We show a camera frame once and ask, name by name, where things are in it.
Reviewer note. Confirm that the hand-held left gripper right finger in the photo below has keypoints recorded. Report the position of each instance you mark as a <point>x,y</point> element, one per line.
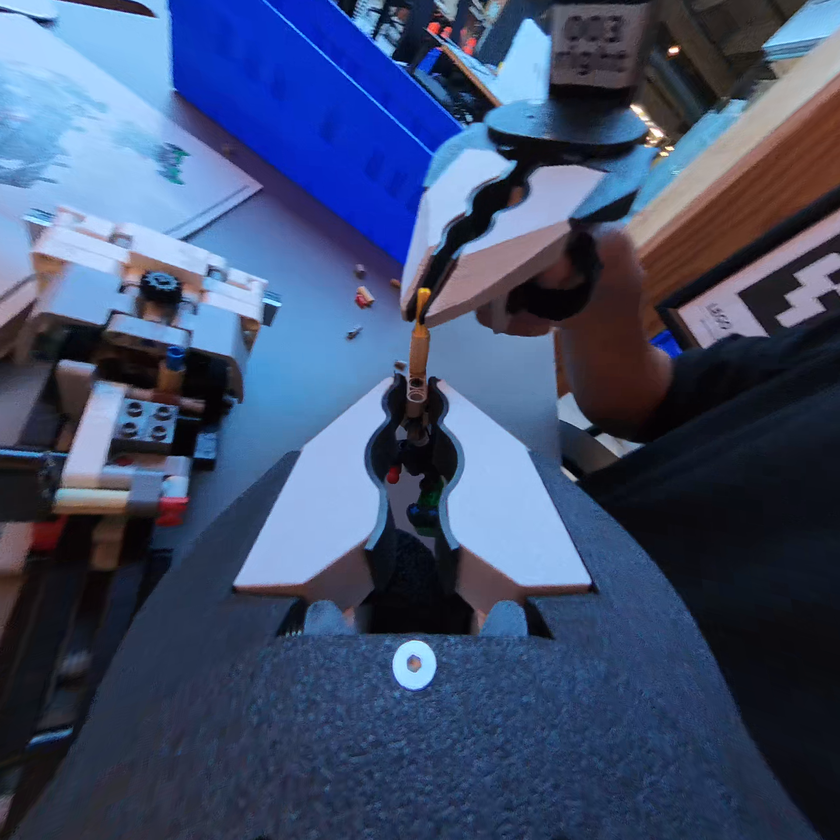
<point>518,518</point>

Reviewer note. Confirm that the person's right hand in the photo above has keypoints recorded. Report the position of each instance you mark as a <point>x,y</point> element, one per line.
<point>617,308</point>

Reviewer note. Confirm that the lego gear subassembly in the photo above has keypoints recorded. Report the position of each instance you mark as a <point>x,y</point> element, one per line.
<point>418,394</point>

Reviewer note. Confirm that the person's right forearm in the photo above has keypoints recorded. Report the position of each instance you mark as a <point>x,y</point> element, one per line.
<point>617,407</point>

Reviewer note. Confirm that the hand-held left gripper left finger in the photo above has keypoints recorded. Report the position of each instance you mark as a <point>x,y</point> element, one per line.
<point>315,518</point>

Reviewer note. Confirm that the white box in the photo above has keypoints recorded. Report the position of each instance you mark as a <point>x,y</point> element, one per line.
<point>528,65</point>

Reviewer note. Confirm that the open instruction booklet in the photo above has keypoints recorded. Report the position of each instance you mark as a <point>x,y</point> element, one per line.
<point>85,131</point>

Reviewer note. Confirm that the blue plastic bin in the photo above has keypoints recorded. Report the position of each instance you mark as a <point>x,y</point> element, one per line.
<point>295,98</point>

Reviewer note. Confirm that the white black lego truck model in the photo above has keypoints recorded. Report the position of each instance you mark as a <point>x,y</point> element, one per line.
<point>131,394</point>

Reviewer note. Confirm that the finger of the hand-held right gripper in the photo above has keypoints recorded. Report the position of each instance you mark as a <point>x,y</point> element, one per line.
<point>525,243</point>
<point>446,197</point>

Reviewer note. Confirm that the wooden post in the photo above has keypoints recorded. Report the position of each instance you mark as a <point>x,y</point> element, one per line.
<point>735,177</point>

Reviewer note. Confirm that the framed marker sign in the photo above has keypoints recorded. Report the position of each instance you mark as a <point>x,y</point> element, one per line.
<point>774,289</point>

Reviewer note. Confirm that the green lego angle beam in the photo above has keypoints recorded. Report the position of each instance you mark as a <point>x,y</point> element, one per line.
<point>430,492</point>

